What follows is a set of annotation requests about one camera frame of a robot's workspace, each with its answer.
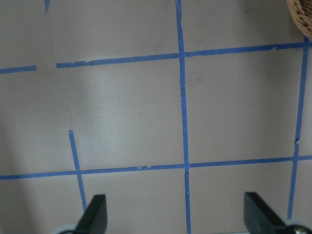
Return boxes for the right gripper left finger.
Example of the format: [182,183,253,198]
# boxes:
[74,195,107,234]

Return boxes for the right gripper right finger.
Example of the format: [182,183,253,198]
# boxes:
[243,192,293,234]

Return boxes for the woven wicker basket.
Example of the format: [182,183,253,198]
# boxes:
[286,0,312,41]

